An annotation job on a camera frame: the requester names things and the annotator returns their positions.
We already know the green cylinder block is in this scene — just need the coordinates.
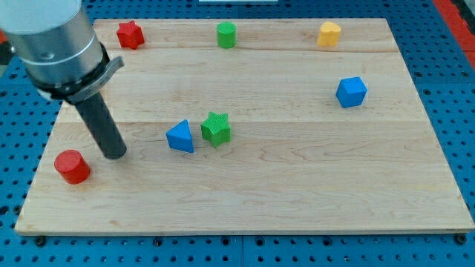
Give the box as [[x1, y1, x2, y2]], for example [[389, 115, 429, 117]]
[[216, 22, 237, 49]]

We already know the red cylinder block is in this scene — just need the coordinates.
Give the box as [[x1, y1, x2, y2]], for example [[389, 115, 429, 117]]
[[54, 150, 91, 185]]

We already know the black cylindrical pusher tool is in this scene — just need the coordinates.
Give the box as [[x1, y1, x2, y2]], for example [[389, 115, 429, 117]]
[[75, 93, 127, 159]]

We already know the red star block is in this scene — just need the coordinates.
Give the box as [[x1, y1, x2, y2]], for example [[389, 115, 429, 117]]
[[117, 20, 145, 50]]

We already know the wooden board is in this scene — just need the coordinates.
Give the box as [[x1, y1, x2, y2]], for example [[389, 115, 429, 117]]
[[16, 19, 474, 236]]

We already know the blue cube block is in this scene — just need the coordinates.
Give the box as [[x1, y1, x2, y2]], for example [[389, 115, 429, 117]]
[[335, 76, 367, 108]]

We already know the yellow heart block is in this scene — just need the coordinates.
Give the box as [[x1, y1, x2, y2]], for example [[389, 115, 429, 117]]
[[316, 22, 341, 47]]

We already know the green star block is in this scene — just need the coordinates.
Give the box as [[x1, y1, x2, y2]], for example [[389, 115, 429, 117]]
[[200, 112, 231, 148]]

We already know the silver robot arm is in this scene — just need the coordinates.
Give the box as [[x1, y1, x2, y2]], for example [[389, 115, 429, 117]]
[[1, 0, 124, 105]]

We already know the blue triangle block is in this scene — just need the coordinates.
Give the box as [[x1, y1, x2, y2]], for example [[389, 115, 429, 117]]
[[166, 119, 194, 153]]

